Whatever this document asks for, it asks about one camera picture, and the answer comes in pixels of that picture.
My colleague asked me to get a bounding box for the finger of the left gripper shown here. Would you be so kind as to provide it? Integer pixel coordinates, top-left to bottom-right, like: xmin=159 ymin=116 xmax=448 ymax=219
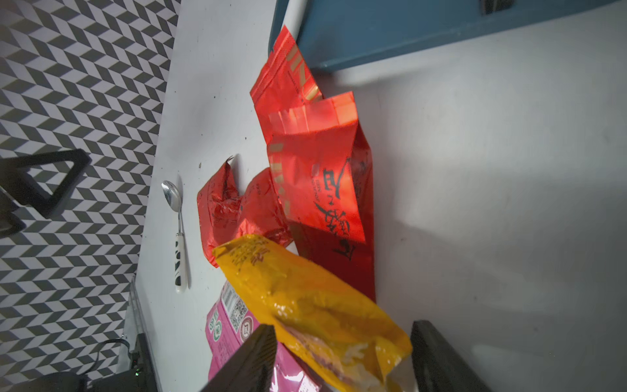
xmin=1 ymin=149 xmax=91 ymax=218

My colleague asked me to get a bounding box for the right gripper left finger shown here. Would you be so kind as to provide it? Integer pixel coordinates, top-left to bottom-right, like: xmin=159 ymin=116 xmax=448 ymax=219
xmin=202 ymin=324 xmax=278 ymax=392

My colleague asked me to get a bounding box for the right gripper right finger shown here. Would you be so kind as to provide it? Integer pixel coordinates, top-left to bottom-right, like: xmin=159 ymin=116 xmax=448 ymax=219
xmin=410 ymin=320 xmax=491 ymax=392

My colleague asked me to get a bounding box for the pink tea bag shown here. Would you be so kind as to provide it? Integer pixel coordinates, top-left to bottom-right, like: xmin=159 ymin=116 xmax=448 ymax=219
xmin=205 ymin=283 xmax=323 ymax=392

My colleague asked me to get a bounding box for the yellow tea bag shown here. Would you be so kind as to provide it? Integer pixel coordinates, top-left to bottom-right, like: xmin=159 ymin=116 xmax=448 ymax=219
xmin=213 ymin=235 xmax=412 ymax=391

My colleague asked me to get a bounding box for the small red tea bag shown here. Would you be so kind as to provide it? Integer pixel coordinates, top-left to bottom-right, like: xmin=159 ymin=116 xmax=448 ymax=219
xmin=235 ymin=168 xmax=293 ymax=248

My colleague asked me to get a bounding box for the teal flat tray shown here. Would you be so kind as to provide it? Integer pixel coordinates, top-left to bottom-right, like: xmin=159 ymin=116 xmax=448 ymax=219
xmin=296 ymin=0 xmax=607 ymax=74

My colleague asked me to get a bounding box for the white handled spoon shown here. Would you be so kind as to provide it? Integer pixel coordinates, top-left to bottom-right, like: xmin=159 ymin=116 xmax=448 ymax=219
xmin=282 ymin=0 xmax=308 ymax=40

